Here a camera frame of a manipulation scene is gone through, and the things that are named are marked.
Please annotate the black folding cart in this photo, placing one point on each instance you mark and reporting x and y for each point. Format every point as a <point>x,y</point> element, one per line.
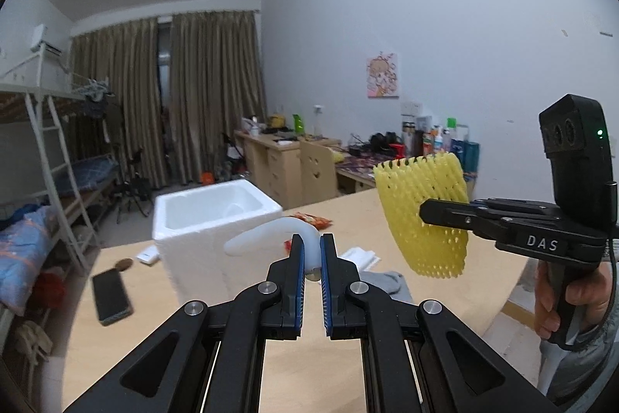
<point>233,156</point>

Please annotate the person's right hand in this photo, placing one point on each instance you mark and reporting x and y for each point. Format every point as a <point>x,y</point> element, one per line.
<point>587,294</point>

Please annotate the yellow foam fruit net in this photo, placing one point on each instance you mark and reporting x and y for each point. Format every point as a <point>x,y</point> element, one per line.
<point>416,180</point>

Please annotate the white air conditioner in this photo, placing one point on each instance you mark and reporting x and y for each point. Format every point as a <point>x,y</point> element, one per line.
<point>46,40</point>

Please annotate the small brown round object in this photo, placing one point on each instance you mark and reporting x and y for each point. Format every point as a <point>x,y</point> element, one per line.
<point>124,265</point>

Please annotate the black folding chair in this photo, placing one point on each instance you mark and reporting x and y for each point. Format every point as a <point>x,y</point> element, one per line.
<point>133,188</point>

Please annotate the hanging dark clothes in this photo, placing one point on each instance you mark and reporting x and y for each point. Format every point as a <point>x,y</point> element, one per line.
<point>94,96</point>

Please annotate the white wall socket panel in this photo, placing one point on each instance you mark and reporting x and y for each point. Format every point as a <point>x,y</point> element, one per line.
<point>411,108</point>

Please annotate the blue patterned blanket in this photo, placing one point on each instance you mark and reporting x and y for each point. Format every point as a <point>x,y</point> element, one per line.
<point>24,248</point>

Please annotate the yellow container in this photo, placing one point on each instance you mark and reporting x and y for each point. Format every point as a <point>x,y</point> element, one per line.
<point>276,121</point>

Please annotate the orange bag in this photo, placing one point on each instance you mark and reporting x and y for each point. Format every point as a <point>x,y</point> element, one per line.
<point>208,178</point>

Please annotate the red snack packet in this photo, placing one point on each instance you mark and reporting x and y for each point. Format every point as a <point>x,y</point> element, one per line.
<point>288,244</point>

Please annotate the white foam box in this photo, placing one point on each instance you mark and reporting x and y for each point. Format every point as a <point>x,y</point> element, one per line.
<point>193,248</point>

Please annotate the wooden desk with printed mat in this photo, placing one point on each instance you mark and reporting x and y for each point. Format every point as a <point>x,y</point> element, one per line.
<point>358,185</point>

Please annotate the blue checked bedding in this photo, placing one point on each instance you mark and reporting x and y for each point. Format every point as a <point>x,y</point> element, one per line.
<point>87,173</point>

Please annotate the wooden desk with drawers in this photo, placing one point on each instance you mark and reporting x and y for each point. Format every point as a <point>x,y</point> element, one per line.
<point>271,166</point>

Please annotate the brown curtain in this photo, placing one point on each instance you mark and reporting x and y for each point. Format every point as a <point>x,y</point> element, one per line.
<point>217,93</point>
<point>116,103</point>

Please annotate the white foam tube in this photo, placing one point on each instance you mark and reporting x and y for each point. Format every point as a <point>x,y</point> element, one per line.
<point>271,234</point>

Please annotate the green plastic jug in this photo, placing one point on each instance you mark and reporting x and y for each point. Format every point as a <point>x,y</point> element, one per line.
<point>299,125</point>

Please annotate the row of toiletry bottles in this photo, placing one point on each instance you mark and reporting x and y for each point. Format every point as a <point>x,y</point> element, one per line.
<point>435,137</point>

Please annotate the black smartphone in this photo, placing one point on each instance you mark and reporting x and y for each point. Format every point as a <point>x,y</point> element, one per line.
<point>112,297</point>

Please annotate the orange snack packet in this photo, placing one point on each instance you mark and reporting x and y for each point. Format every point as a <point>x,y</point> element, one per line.
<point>312,219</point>

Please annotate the white remote control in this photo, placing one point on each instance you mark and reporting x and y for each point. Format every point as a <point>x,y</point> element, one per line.
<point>147,256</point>

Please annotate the black headphones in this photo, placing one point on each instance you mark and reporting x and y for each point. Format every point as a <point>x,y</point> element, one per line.
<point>384,142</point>

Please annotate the wooden chair with smiley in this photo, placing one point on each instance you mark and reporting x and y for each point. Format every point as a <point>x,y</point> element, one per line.
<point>317,171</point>

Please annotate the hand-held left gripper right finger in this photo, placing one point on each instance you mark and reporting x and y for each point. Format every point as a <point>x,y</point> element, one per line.
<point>326,292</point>

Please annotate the person's right forearm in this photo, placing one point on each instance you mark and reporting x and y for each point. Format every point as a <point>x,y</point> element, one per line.
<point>580,369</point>

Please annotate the metal bunk bed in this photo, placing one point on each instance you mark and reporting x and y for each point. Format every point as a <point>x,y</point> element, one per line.
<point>29,103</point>

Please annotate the white bunk bed ladder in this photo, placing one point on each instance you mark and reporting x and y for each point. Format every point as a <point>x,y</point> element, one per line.
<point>63,180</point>

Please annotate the red bag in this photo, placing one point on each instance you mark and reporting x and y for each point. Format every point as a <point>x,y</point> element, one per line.
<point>48,287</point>

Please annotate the pink cartoon wall poster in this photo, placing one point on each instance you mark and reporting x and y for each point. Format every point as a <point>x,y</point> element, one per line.
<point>382,75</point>

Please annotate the beige cloth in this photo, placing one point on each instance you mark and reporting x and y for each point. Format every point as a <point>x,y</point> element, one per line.
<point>31,340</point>

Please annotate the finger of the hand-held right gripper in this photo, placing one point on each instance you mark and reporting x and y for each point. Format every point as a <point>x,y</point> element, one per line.
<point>522,207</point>
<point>449,214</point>

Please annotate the white paper tissue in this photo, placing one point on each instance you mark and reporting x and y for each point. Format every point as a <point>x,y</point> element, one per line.
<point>359,257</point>

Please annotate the printed desk mat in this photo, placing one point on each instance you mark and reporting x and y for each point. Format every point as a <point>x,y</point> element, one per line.
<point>360,164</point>

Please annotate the white bag on desk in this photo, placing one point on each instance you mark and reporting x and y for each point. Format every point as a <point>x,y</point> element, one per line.
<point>251,126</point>

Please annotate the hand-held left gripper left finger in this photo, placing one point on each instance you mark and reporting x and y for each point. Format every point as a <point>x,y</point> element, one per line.
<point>299,292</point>

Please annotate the grey sock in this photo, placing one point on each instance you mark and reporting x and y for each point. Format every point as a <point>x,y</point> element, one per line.
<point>387,287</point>

